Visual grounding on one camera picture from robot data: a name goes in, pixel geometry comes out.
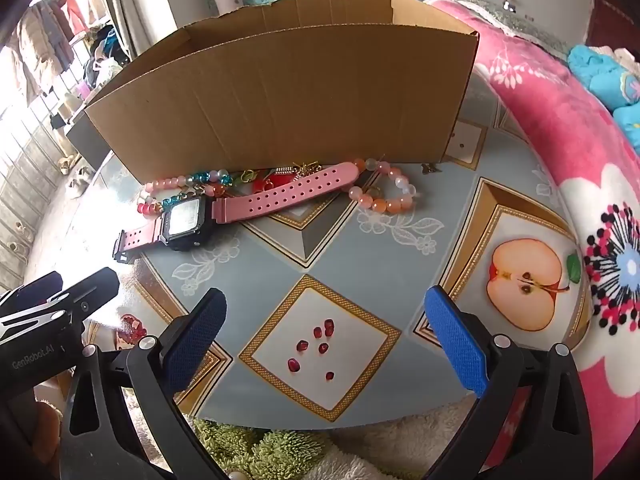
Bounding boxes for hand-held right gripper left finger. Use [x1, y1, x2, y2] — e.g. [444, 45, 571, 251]
[59, 287, 228, 480]

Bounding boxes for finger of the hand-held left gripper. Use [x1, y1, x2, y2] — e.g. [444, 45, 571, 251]
[0, 272, 65, 318]
[60, 267, 121, 320]

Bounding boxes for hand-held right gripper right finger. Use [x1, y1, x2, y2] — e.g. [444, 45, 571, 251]
[422, 285, 601, 480]

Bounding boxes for pink strap digital watch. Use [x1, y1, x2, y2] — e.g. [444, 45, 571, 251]
[113, 161, 360, 265]

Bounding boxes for brown cardboard box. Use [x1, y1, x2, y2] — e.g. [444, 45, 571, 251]
[84, 0, 481, 184]

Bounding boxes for white shoes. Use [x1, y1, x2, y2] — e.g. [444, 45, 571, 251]
[67, 167, 97, 199]

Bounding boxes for fruit printed tablecloth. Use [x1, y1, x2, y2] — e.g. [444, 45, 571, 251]
[64, 72, 596, 431]

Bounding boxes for fuzzy green white robe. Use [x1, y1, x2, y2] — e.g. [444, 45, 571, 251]
[190, 400, 481, 480]

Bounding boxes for grey cabinet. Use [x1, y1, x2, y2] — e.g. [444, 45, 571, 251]
[65, 105, 114, 167]

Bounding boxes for pile of clothes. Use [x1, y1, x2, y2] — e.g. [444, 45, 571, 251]
[82, 25, 133, 92]

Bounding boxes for hanging beige coat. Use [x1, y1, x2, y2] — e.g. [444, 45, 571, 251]
[17, 0, 76, 103]

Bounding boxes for pink floral blanket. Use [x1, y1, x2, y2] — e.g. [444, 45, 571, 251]
[430, 0, 640, 480]

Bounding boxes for hanging pink coat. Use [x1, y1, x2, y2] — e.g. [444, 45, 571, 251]
[57, 0, 99, 41]

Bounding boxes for pale grey curtain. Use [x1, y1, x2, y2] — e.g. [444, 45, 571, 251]
[97, 0, 176, 63]

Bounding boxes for light blue garment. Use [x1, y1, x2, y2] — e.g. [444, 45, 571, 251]
[567, 44, 640, 153]

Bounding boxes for grey glittery cloth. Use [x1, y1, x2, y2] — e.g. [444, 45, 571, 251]
[467, 0, 573, 58]

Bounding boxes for dark red wooden door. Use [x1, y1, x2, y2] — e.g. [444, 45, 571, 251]
[582, 0, 640, 53]

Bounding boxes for multicoloured bead bracelet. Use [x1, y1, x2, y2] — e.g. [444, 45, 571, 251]
[136, 169, 236, 218]

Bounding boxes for peach bead bracelet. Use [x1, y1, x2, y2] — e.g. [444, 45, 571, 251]
[348, 157, 417, 214]

